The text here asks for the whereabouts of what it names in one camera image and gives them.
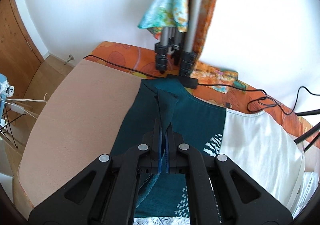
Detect pink fleece blanket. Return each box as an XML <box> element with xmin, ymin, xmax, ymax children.
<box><xmin>18</xmin><ymin>59</ymin><xmax>141</xmax><ymax>207</ymax></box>

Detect white folded garment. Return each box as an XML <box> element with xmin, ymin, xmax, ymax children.
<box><xmin>220</xmin><ymin>109</ymin><xmax>319</xmax><ymax>217</ymax></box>

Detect metal door stopper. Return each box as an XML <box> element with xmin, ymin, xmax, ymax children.
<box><xmin>64</xmin><ymin>55</ymin><xmax>74</xmax><ymax>65</ymax></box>

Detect black mini tripod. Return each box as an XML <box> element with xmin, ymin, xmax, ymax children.
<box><xmin>294</xmin><ymin>109</ymin><xmax>319</xmax><ymax>153</ymax></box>

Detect teal and white printed shirt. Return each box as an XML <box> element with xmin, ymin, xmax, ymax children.
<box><xmin>111</xmin><ymin>78</ymin><xmax>226</xmax><ymax>218</ymax></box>

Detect silver tripod with scarf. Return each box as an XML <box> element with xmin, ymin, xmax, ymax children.
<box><xmin>138</xmin><ymin>0</ymin><xmax>216</xmax><ymax>77</ymax></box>

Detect orange floral bed sheet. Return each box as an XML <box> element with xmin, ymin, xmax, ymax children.
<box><xmin>83</xmin><ymin>41</ymin><xmax>320</xmax><ymax>141</ymax></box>

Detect wooden door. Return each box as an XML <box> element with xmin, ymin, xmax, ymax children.
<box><xmin>1</xmin><ymin>0</ymin><xmax>44</xmax><ymax>98</ymax></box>

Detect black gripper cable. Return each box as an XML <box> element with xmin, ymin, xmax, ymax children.
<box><xmin>83</xmin><ymin>54</ymin><xmax>320</xmax><ymax>117</ymax></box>

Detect light blue chair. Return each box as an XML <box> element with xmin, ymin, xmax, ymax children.
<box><xmin>1</xmin><ymin>74</ymin><xmax>20</xmax><ymax>149</ymax></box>

